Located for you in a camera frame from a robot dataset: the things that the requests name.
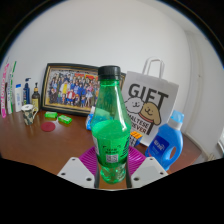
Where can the framed group picture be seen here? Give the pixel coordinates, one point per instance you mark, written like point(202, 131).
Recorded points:
point(70, 88)

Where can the flat round red coaster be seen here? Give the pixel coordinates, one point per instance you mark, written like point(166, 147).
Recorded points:
point(48, 126)

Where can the green plastic drink bottle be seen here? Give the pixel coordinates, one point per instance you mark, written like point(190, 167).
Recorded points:
point(111, 136)

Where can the brown pump bottle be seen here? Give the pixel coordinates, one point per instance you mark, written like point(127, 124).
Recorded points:
point(35, 100)

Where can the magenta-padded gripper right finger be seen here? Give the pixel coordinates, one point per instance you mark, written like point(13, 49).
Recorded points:
point(136, 159)

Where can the blue detergent jug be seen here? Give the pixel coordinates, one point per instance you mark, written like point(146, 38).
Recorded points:
point(163, 141)

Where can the blue tissue pack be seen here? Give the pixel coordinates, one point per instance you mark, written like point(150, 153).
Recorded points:
point(89, 121)

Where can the white paper gift bag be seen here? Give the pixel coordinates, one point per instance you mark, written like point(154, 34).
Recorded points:
point(150, 100)

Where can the white bottle with blue cap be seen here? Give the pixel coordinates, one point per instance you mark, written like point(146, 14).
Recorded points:
point(18, 100)

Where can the patterned ceramic mug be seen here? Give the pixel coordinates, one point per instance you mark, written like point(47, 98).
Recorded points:
point(28, 115)

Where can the dark blue pump bottle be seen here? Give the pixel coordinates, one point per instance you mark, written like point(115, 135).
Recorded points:
point(26, 95)

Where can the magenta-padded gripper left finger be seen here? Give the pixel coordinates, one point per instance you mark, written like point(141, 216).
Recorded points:
point(87, 160)

